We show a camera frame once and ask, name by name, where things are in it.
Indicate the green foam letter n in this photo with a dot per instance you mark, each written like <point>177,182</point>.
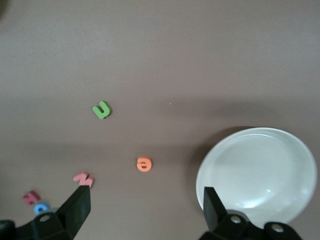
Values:
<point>98,113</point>

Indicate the beige round plate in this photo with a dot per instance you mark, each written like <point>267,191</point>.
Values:
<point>257,170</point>

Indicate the pink foam letter w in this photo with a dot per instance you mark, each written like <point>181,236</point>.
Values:
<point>83,179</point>

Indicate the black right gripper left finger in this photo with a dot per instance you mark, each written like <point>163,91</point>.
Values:
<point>75,212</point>

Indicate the orange foam letter e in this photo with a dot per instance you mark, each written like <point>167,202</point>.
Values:
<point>144,170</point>

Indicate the brown paper table cover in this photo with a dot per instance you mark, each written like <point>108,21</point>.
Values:
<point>175,62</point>

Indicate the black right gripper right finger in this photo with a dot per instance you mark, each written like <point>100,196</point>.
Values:
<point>215,217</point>

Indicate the red foam letter z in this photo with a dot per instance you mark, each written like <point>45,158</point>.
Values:
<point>30,197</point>

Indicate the blue foam letter o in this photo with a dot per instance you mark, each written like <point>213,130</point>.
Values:
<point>36,208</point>

